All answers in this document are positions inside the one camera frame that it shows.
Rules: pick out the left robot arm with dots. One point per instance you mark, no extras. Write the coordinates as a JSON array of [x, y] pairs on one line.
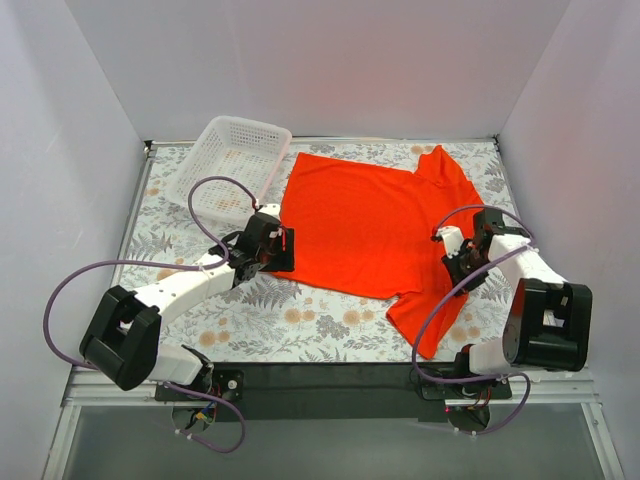
[[123, 337]]

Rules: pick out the orange t shirt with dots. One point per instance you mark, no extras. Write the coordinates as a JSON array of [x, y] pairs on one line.
[[365, 230]]

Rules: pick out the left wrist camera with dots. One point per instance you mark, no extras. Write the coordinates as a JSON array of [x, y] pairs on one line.
[[272, 210]]

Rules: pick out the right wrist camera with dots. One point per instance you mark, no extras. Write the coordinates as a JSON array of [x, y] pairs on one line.
[[452, 239]]

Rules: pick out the floral patterned table mat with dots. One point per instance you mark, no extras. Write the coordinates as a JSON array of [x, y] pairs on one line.
[[276, 320]]

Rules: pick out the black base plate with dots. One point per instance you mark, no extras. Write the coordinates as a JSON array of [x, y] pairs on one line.
[[332, 391]]

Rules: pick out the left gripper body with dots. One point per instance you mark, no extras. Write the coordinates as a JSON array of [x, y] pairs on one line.
[[284, 249]]

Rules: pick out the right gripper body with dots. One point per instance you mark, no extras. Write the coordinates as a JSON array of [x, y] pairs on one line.
[[460, 273]]

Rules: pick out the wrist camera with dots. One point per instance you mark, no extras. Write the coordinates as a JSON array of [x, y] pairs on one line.
[[272, 210], [452, 239]]

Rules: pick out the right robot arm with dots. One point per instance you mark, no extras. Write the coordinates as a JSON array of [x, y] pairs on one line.
[[548, 324]]

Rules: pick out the white plastic basket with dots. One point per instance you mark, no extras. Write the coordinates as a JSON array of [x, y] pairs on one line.
[[247, 151]]

